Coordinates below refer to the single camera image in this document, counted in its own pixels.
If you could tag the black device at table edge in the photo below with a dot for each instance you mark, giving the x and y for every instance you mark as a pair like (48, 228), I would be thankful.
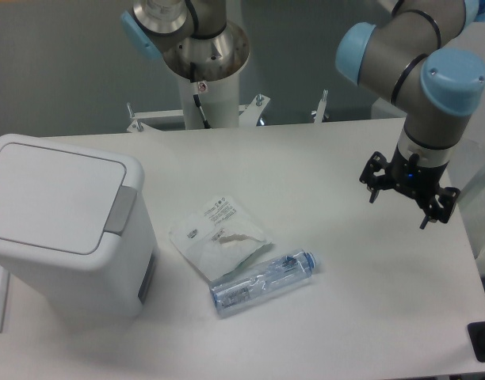
(476, 331)

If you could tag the white trash can lid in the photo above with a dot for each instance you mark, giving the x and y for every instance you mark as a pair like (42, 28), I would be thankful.
(54, 199)

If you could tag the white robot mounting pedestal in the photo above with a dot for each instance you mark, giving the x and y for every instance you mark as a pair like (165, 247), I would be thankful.
(207, 73)

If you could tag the clear plastic water bottle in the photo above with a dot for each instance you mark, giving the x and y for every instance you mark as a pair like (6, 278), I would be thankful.
(261, 282)

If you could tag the white torn plastic wrapper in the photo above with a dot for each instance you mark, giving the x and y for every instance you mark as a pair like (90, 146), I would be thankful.
(216, 239)

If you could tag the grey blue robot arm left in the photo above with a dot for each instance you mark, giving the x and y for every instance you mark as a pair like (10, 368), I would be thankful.
(157, 26)

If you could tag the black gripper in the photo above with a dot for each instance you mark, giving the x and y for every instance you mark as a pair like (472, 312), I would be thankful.
(410, 176)

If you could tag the white trash can body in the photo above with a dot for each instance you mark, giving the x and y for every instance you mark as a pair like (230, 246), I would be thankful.
(113, 279)

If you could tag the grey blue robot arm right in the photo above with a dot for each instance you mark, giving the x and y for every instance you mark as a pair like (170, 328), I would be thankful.
(409, 64)

